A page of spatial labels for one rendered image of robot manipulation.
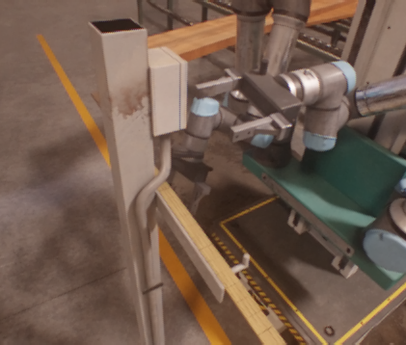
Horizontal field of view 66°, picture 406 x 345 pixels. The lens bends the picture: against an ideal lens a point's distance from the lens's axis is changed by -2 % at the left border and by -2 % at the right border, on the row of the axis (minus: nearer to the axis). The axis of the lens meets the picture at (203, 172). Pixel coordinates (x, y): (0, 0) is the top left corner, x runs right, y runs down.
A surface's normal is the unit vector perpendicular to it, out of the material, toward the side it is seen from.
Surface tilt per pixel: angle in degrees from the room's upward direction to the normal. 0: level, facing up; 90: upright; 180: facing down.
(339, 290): 0
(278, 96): 9
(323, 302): 0
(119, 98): 90
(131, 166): 90
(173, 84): 90
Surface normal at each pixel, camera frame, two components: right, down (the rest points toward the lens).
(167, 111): 0.51, 0.57
